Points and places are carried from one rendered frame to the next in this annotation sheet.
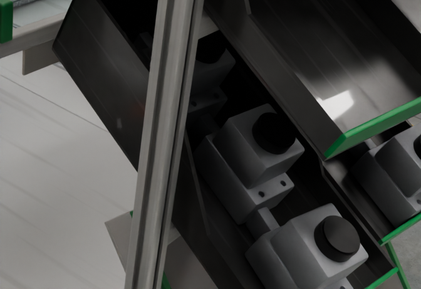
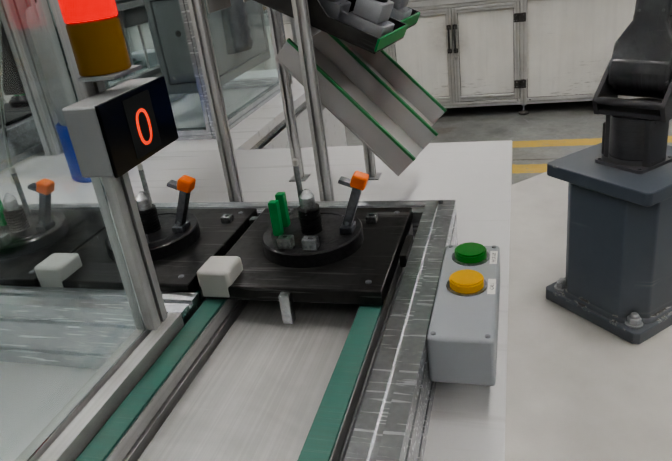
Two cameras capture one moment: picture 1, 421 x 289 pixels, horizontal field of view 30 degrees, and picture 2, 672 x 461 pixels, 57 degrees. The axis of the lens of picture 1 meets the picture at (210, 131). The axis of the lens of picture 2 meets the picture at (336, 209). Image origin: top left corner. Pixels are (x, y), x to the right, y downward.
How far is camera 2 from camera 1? 0.62 m
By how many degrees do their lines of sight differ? 13
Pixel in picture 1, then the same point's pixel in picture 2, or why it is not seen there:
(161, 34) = not seen: outside the picture
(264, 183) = (339, 1)
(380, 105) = not seen: outside the picture
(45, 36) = not seen: outside the picture
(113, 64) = not seen: outside the picture
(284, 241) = (359, 6)
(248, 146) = not seen: outside the picture
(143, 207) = (297, 11)
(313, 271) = (375, 7)
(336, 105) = not seen: outside the picture
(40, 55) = (212, 3)
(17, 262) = (209, 198)
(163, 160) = not seen: outside the picture
